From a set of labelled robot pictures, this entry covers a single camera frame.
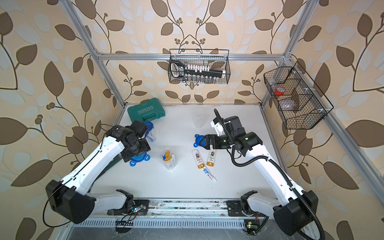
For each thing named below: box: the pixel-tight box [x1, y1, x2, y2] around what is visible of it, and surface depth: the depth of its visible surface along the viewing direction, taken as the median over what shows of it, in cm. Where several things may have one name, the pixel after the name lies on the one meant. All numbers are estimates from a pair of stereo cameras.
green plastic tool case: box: [127, 98, 166, 123], surface depth 113 cm
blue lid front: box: [129, 152, 151, 167], surface depth 77 cm
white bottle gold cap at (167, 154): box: [164, 150, 172, 162], surface depth 84 cm
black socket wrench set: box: [169, 61, 226, 81], surface depth 85 cm
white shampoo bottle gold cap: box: [206, 147, 216, 168], surface depth 91 cm
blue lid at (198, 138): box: [193, 134, 207, 148], surface depth 104 cm
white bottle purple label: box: [191, 149, 205, 169], surface depth 91 cm
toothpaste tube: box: [202, 166, 217, 182], surface depth 86 cm
